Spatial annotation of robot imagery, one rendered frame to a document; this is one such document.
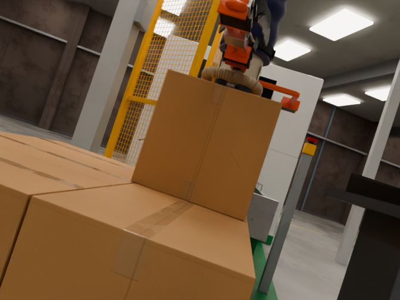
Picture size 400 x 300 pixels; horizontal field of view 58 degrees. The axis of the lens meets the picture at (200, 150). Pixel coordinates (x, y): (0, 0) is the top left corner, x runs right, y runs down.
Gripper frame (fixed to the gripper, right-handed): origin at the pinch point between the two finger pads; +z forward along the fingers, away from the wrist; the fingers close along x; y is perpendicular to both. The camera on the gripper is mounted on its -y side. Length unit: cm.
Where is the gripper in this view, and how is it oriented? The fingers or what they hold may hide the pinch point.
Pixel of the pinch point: (241, 39)
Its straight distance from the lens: 116.1
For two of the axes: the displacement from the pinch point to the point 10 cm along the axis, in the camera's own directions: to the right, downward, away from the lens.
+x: -9.4, -3.1, 1.2
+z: -3.2, 9.5, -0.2
